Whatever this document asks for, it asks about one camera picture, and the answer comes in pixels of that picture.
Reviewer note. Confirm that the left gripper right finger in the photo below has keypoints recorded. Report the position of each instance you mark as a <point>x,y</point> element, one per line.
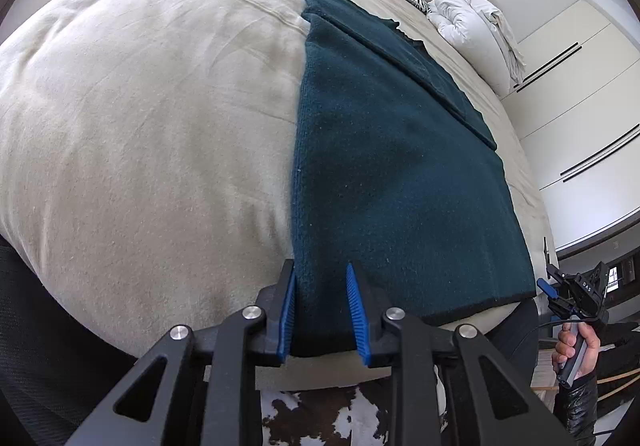
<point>448,387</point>

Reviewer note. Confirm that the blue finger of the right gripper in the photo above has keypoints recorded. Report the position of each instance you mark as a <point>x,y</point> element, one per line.
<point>548,289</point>

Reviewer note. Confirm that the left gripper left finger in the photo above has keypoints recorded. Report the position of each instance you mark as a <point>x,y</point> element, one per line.
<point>198,387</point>

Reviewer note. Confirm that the dark green knit sweater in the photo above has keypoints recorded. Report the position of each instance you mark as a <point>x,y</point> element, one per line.
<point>395,170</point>

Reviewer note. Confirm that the black sleeve forearm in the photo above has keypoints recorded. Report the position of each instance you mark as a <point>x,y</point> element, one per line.
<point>576,409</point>

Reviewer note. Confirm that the person right hand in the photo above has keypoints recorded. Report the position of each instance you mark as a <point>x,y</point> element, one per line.
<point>565,348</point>

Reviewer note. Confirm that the cowhide rug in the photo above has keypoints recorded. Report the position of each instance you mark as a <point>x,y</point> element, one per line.
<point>345,415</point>

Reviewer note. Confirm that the white wardrobe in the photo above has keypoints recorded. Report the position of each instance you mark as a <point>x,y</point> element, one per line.
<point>577,117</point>

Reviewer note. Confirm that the white crumpled duvet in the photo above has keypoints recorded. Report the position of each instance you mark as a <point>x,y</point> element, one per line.
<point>480,32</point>

